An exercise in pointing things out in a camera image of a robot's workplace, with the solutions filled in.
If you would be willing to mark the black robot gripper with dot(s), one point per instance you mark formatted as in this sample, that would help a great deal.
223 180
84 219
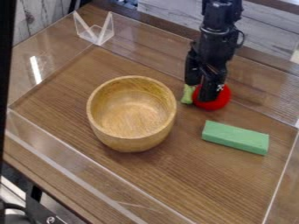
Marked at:
211 51

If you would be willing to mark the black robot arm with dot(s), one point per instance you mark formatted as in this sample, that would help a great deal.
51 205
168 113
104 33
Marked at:
220 14

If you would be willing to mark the light wooden bowl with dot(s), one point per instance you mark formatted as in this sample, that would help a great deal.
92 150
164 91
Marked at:
131 112

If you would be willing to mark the green rectangular sponge block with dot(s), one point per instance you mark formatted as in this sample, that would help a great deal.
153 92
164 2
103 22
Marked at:
243 139

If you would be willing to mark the clear acrylic tray walls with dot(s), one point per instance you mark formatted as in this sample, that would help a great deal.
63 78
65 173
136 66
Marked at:
188 181

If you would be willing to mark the black table leg clamp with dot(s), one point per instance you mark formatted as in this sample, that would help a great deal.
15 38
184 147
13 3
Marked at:
39 214

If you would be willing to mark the clear acrylic corner bracket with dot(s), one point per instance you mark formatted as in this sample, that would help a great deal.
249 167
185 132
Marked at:
97 35

